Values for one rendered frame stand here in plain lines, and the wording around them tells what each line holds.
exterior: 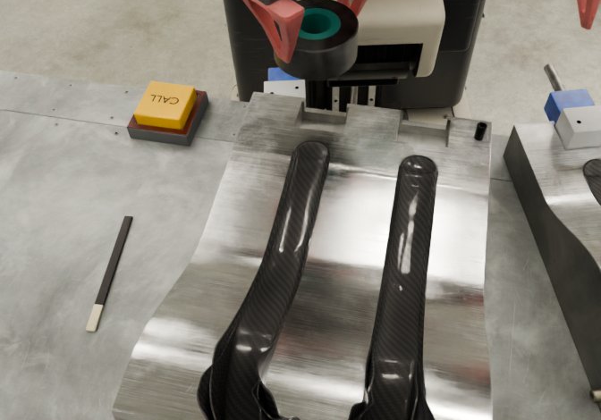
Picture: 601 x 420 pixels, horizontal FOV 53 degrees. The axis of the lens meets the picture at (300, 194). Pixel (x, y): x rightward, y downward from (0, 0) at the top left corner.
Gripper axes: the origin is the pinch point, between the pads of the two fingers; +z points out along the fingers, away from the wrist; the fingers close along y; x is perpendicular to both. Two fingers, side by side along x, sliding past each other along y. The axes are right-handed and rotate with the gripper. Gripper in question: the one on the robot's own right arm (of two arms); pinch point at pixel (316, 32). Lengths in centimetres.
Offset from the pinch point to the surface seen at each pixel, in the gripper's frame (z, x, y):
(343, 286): 11.3, -16.5, -12.3
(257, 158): 11.2, 0.2, -8.4
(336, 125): 13.6, -0.5, 2.3
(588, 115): 11.8, -19.4, 21.4
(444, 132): 12.9, -9.8, 9.4
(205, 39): 98, 121, 56
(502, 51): 98, 45, 124
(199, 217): 19.9, 4.3, -14.5
